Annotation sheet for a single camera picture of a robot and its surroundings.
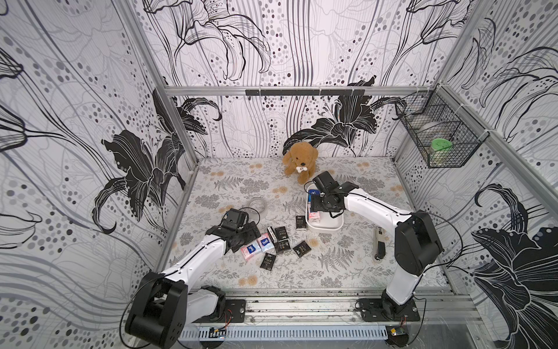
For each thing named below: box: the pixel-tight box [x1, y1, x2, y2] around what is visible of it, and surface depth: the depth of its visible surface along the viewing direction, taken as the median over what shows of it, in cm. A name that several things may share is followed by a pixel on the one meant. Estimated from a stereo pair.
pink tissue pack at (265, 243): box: [257, 232, 275, 253], surface depth 88 cm
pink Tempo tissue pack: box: [308, 210, 321, 224], surface depth 92 cm
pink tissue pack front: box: [240, 239, 263, 261], surface depth 86 cm
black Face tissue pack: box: [274, 226, 289, 241], surface depth 92 cm
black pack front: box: [260, 252, 277, 272], surface depth 84 cm
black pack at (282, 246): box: [273, 239, 291, 253], surface depth 88 cm
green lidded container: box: [429, 138, 453, 166], surface depth 81 cm
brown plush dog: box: [282, 141, 319, 185], surface depth 101 cm
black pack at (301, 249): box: [292, 240, 312, 259], surface depth 87 cm
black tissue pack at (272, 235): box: [266, 226, 277, 245], surface depth 89 cm
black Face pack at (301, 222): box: [295, 215, 308, 231], surface depth 94 cm
